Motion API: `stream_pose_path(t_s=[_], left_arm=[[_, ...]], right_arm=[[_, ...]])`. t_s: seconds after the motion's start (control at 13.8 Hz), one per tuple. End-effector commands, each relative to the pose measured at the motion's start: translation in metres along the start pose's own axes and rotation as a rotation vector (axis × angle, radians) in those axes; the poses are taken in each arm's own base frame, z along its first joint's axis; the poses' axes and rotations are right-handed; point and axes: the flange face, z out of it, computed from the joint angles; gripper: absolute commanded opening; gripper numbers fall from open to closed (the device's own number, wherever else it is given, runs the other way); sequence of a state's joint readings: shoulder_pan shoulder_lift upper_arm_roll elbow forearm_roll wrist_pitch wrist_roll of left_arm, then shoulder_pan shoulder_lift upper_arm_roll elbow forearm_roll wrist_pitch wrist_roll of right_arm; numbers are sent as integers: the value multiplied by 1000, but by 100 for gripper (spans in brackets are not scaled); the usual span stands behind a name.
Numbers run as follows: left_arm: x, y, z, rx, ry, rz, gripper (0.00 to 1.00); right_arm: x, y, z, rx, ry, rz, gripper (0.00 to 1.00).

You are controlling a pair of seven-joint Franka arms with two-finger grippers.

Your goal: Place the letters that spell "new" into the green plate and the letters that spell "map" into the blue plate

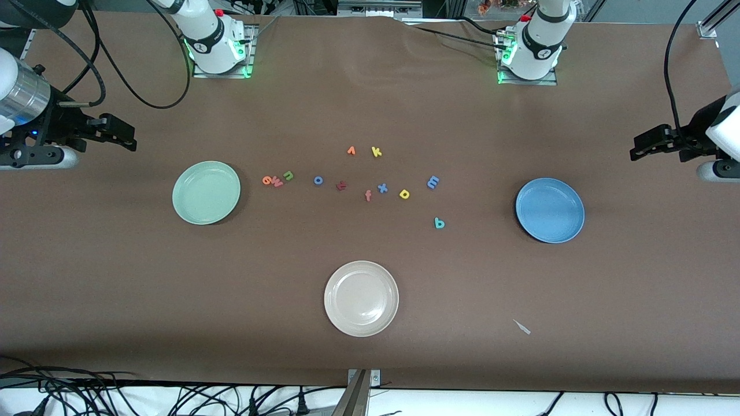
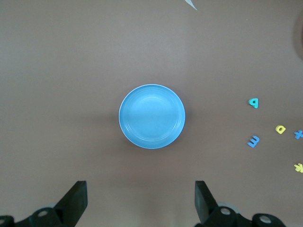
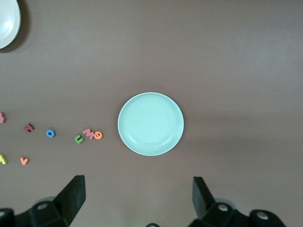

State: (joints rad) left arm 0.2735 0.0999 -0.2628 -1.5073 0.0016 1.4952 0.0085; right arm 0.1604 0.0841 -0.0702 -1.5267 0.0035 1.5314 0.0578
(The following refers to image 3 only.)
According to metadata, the brown table cover sheet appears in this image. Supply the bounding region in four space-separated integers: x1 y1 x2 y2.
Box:
0 0 303 227

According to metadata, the beige plate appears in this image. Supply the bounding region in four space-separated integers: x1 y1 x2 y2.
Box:
0 0 21 50

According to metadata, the pink foam letter w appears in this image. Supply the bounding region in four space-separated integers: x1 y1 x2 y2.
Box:
82 128 95 140

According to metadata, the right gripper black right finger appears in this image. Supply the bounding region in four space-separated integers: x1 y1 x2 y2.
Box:
189 176 287 227

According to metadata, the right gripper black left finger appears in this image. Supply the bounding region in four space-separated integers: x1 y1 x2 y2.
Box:
0 175 86 227

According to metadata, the green plate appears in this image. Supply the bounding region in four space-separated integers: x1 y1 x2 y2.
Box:
117 92 185 157

